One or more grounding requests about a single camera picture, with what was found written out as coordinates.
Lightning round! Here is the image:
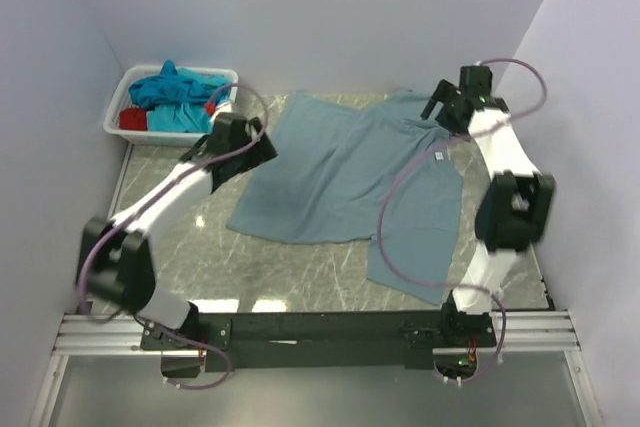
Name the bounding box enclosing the grey-blue t shirt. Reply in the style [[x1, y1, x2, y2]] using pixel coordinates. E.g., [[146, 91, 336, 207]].
[[226, 90, 463, 304]]

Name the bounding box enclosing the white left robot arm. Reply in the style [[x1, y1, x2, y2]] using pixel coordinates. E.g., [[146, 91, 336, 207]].
[[76, 112, 277, 349]]

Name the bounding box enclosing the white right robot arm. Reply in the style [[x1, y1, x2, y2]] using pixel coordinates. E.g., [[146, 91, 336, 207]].
[[421, 60, 556, 346]]

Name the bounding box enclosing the light blue t shirt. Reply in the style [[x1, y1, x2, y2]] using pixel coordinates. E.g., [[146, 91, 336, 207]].
[[146, 103, 211, 134]]

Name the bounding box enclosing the bright blue t shirt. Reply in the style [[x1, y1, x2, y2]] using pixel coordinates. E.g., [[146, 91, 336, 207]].
[[128, 60, 230, 109]]

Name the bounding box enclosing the red garment in basket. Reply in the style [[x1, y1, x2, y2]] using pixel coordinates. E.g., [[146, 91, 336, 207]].
[[118, 107, 148, 131]]

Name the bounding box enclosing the black base crossbar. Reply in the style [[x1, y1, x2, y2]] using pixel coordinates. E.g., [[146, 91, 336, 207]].
[[140, 309, 504, 379]]

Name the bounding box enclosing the aluminium rail frame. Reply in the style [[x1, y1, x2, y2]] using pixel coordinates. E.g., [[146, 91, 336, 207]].
[[52, 311, 581, 357]]

